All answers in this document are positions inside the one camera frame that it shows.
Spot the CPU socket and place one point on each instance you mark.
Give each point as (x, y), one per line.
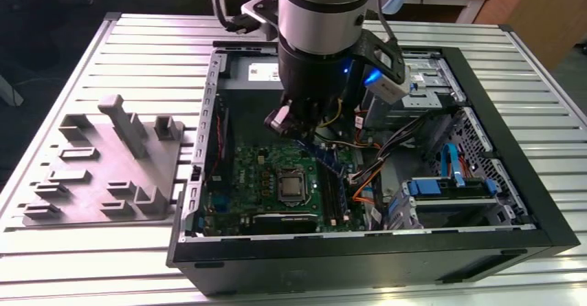
(294, 171)

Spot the black disk with blue clips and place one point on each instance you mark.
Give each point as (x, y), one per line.
(458, 190)

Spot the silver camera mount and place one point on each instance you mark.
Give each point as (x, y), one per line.
(259, 10)

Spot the grey parts rack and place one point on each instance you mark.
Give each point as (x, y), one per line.
(115, 168)

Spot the black RAM slot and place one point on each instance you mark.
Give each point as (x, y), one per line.
(335, 199)
(327, 199)

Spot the grey furniture leg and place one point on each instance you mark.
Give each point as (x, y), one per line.
(11, 93)

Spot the silver drive cage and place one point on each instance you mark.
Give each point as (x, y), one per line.
(431, 99)

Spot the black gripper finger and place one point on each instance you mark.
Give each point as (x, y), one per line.
(280, 122)

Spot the silver CPU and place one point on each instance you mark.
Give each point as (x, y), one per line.
(291, 185)

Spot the blue RAM stick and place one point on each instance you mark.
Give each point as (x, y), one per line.
(327, 161)

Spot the green motherboard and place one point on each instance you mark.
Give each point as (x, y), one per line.
(250, 189)

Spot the black graphics card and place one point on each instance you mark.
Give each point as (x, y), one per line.
(284, 221)

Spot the brown wooden cabinet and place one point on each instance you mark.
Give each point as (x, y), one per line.
(541, 10)

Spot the black PC case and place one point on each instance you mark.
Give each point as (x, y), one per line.
(320, 261)

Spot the grey power supply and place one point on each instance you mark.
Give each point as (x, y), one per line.
(247, 113)

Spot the blue disk carrier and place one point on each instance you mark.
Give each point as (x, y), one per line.
(413, 87)

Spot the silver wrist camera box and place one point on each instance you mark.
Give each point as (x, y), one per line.
(387, 86)

